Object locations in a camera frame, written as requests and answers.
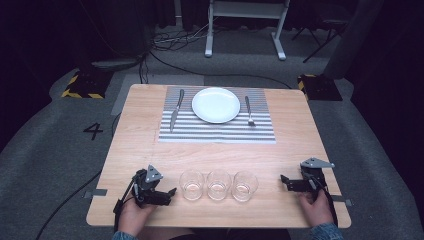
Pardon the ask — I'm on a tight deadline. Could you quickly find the long black floor cable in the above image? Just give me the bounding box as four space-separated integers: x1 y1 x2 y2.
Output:
34 169 103 240

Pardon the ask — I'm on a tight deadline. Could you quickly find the bundle of floor cables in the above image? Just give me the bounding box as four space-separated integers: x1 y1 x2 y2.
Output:
150 23 215 53

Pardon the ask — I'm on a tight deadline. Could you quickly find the black folding stand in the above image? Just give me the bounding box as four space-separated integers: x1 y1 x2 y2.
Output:
291 11 352 64

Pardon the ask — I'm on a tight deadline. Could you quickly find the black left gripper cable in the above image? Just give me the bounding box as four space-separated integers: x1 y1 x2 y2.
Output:
112 171 139 233

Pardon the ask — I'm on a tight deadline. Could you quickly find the person's left hand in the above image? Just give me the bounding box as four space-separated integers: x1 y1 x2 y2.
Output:
117 197 157 238

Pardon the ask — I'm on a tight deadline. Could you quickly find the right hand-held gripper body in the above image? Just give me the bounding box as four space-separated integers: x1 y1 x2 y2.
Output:
289 157 336 195

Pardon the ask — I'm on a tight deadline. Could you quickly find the clear drinking glass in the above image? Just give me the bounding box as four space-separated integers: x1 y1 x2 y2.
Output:
205 169 232 201
178 169 205 202
231 170 260 203

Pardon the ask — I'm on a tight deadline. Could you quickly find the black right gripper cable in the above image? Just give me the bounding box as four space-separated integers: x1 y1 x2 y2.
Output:
313 178 339 228

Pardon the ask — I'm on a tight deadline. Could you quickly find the silver table knife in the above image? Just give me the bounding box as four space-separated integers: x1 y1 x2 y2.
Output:
169 88 185 133

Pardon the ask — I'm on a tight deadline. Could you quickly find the white metal desk frame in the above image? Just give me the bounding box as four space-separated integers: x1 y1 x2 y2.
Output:
203 0 291 62

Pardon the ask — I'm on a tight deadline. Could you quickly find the grey metal table bracket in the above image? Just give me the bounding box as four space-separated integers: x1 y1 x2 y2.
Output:
82 188 109 200
331 194 354 207

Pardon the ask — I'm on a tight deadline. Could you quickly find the silver fork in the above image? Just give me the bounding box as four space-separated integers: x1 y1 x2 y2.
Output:
244 95 257 128

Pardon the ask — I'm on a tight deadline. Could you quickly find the grey striped placemat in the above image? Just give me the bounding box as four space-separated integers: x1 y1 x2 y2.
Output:
157 85 277 145

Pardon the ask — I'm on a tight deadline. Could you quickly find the white round plate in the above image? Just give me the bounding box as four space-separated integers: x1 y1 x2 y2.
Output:
191 86 241 125

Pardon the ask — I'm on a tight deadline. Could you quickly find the person's right hand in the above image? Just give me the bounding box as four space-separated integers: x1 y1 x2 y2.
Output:
297 189 332 229

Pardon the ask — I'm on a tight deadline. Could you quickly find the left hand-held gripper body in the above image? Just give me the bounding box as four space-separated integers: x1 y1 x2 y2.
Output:
131 164 173 208

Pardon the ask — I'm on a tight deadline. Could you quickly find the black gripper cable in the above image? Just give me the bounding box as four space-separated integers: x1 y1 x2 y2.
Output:
313 178 339 228
112 171 139 233

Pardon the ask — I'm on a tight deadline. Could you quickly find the black yellow striped base plate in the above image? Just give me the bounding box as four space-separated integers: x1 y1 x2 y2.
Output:
61 68 115 100
297 73 344 102

